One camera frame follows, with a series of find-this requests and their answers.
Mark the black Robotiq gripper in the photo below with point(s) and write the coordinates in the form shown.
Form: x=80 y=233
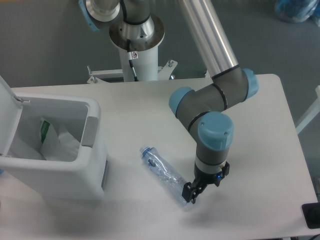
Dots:
x=191 y=190

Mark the white plastic packaging bag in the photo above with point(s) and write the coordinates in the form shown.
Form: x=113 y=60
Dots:
x=41 y=140

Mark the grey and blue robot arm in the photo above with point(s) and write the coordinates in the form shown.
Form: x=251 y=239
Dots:
x=201 y=112

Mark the white trash can with lid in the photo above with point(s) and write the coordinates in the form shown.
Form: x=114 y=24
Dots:
x=81 y=179

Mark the clear crushed plastic bottle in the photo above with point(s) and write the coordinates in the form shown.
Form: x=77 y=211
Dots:
x=172 y=181

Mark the black device at table edge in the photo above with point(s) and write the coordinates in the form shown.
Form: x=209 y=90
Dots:
x=311 y=212

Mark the blue plastic bag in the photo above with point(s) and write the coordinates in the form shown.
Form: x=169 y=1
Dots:
x=295 y=11

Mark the white frame post right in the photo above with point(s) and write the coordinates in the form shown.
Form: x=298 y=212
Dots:
x=309 y=114

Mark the white pedestal base frame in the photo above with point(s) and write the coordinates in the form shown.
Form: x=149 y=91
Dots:
x=145 y=70

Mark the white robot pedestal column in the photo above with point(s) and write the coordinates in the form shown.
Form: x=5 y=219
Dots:
x=138 y=48

